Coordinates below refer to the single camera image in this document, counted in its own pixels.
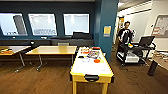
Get person in dark shirt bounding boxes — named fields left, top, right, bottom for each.
left=116, top=20, right=135, bottom=47

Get yellow gaming table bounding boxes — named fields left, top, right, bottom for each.
left=69, top=46, right=115, bottom=94

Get white cart box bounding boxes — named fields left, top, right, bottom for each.
left=117, top=51, right=140, bottom=64

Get framed wall board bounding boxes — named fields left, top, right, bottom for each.
left=151, top=14, right=168, bottom=38

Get dark bench cushion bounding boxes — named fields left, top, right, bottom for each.
left=72, top=31, right=94, bottom=41

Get grey chair back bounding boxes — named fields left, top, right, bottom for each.
left=57, top=42, right=70, bottom=47

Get yellow wooden table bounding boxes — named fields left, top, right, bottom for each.
left=0, top=45, right=33, bottom=73
left=25, top=45, right=78, bottom=72

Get black laptop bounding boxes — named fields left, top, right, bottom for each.
left=138, top=35, right=156, bottom=48

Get colourful snack packets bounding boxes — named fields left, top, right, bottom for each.
left=88, top=49, right=100, bottom=59

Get dark wall bench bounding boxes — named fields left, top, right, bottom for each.
left=0, top=35, right=95, bottom=47

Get small red game piece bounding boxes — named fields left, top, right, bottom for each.
left=91, top=46, right=101, bottom=51

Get black wheeled cart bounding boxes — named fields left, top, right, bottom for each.
left=115, top=35, right=158, bottom=68

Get red game box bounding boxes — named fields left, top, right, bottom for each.
left=80, top=47, right=90, bottom=54

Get small orange item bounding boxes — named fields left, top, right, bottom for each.
left=1, top=48, right=13, bottom=54

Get bright wall window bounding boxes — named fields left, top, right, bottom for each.
left=63, top=13, right=90, bottom=36
left=0, top=13, right=28, bottom=37
left=28, top=13, right=58, bottom=37

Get yellow wall sign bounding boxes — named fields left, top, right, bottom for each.
left=103, top=25, right=112, bottom=37

